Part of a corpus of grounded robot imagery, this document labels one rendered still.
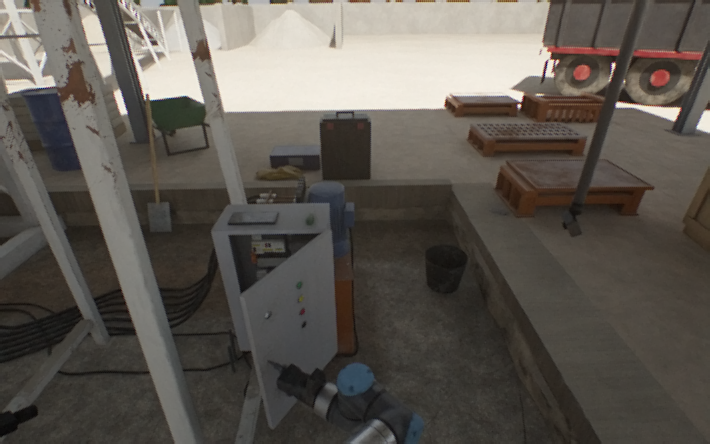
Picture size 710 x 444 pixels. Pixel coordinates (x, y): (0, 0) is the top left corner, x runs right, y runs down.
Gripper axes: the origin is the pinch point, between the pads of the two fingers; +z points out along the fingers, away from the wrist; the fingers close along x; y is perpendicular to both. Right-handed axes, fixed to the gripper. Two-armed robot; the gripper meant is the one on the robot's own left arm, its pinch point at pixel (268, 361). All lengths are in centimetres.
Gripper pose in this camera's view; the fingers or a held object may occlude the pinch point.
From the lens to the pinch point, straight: 122.3
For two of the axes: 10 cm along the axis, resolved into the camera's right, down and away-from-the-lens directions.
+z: -8.5, -2.5, 4.6
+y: 0.1, 8.7, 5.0
